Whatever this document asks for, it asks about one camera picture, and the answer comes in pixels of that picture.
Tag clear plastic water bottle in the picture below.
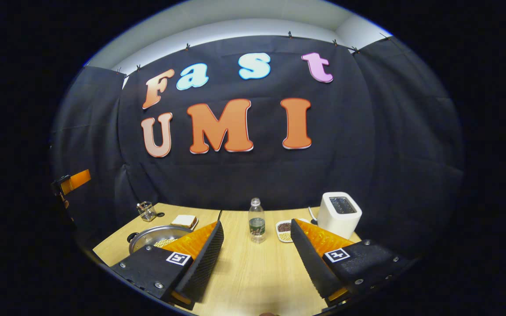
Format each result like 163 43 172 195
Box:
248 197 266 244

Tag small glass cup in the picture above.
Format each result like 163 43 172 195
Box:
137 201 157 222

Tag stainless steel pot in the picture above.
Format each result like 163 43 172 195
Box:
127 225 195 256

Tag white toaster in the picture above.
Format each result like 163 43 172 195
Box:
318 192 362 240

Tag white divided dish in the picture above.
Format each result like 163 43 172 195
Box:
275 219 311 243

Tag sandwich with lettuce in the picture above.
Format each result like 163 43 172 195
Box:
170 214 199 230

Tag row of small cloth clips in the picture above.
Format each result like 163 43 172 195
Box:
117 31 392 74

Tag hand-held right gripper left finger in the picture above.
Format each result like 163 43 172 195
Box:
109 220 225 311

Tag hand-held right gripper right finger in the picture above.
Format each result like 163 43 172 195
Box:
290 219 412 308

